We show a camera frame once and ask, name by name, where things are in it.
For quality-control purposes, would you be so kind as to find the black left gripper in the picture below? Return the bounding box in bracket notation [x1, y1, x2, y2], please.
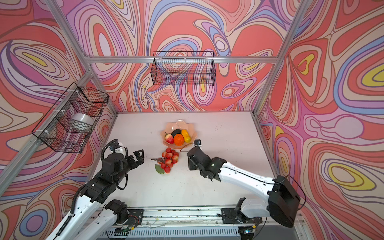
[111, 148, 144, 188]

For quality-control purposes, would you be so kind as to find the yellow fake mango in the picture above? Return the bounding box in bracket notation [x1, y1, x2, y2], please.
[181, 129, 192, 143]

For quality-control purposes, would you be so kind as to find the large orange fake orange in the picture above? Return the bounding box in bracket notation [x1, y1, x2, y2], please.
[174, 134, 184, 146]

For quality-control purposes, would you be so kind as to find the red fake grape bunch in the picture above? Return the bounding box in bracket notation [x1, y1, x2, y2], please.
[151, 148, 180, 174]

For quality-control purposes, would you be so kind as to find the dark fake avocado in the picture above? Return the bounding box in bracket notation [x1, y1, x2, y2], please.
[171, 129, 182, 137]

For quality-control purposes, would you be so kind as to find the red yellow fake apple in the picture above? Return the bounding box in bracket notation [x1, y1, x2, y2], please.
[164, 134, 174, 145]

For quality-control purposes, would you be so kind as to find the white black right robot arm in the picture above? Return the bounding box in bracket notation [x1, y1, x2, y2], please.
[187, 140, 301, 228]

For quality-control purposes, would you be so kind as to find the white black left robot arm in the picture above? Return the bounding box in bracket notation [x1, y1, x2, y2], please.
[47, 139, 145, 240]

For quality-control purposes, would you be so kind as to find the translucent peach fruit bowl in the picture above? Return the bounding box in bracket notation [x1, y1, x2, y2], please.
[161, 120, 197, 150]

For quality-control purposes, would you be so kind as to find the silver tape roll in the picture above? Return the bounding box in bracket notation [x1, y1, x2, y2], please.
[70, 113, 95, 130]

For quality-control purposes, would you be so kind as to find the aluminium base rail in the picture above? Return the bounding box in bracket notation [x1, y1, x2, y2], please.
[104, 205, 304, 239]

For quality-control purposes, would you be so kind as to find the black wire basket left wall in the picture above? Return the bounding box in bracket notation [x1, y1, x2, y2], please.
[32, 83, 109, 154]

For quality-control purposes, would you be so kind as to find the black wire basket wall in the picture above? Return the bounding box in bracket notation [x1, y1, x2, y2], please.
[32, 83, 109, 154]
[151, 51, 216, 86]

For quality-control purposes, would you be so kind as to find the black wire basket back wall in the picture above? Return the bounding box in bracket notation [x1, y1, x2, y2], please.
[151, 51, 216, 86]

